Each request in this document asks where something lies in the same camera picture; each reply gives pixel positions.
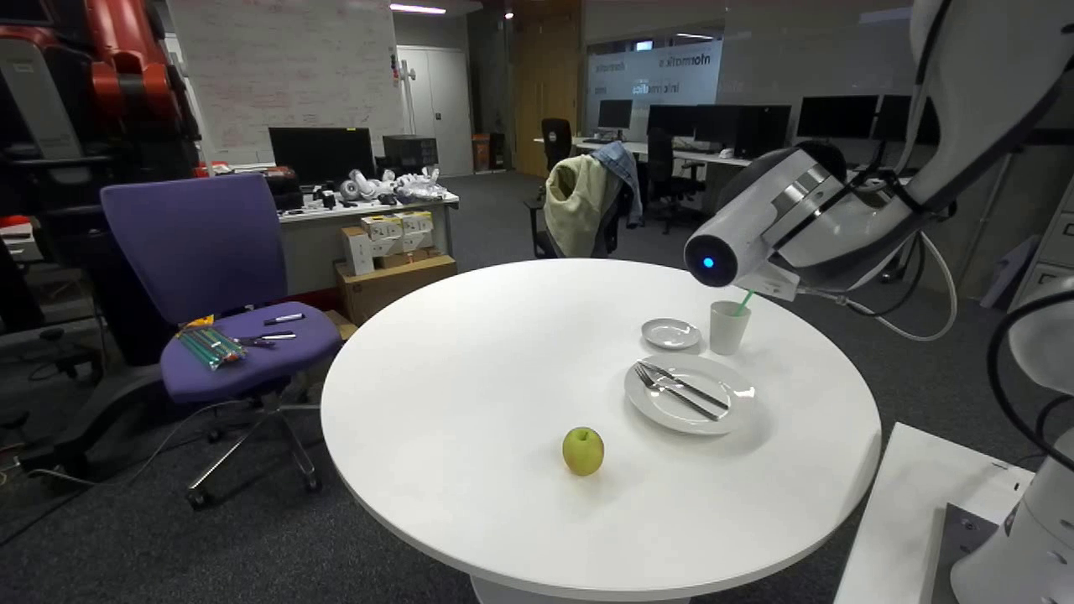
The gray mounting plate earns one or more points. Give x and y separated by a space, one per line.
958 558

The white cluttered desk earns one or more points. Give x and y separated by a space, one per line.
307 238

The large black monitor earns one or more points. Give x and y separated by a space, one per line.
318 155

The brown cardboard box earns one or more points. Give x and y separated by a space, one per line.
391 285

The small white saucer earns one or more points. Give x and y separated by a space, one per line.
672 334

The white carton boxes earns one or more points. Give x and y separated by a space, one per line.
388 237

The green straw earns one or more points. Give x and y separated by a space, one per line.
745 300

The white side table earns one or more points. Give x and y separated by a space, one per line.
908 505

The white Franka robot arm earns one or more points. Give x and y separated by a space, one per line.
1007 89

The purple office chair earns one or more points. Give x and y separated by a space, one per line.
202 245

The white mug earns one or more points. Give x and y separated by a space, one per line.
729 329

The green ribbed item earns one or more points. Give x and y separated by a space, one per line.
209 348

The black computer monitor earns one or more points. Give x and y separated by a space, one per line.
835 115
716 127

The beige jacket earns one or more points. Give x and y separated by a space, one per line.
574 206

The small black monitor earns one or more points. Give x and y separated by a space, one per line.
410 151

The red industrial robot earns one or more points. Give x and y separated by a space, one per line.
128 68

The large white plate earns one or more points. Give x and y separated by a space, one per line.
734 419

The green red apple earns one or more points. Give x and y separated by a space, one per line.
581 451

